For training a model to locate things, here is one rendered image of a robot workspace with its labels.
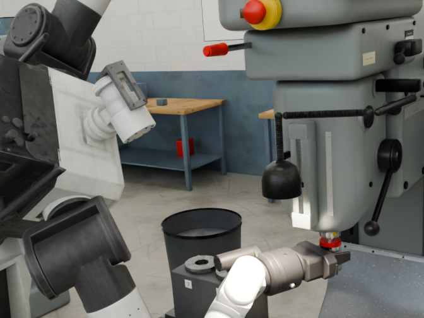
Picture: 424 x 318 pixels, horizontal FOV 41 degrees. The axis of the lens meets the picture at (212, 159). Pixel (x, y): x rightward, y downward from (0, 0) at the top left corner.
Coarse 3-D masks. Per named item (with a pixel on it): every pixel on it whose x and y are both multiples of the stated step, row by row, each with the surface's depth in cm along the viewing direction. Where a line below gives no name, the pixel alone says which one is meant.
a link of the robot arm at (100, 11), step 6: (78, 0) 108; (84, 0) 108; (90, 0) 109; (96, 0) 110; (102, 0) 110; (108, 0) 112; (90, 6) 109; (96, 6) 110; (102, 6) 111; (102, 12) 112
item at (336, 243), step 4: (320, 240) 124; (324, 240) 123; (336, 240) 123; (340, 240) 123; (320, 244) 124; (324, 244) 122; (328, 244) 122; (332, 244) 122; (336, 244) 122; (340, 244) 123
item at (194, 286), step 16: (208, 256) 151; (176, 272) 146; (192, 272) 144; (208, 272) 144; (224, 272) 141; (176, 288) 147; (192, 288) 143; (208, 288) 140; (176, 304) 149; (192, 304) 145; (208, 304) 141; (256, 304) 141
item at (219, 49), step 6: (222, 42) 103; (246, 42) 109; (204, 48) 99; (210, 48) 99; (216, 48) 100; (222, 48) 101; (228, 48) 103; (234, 48) 105; (240, 48) 107; (246, 48) 109; (204, 54) 99; (210, 54) 99; (216, 54) 100; (222, 54) 102
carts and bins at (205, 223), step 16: (208, 208) 351; (176, 224) 346; (192, 224) 352; (208, 224) 353; (224, 224) 349; (240, 224) 322; (176, 240) 312; (192, 240) 308; (208, 240) 308; (224, 240) 312; (240, 240) 327; (176, 256) 317; (192, 256) 311
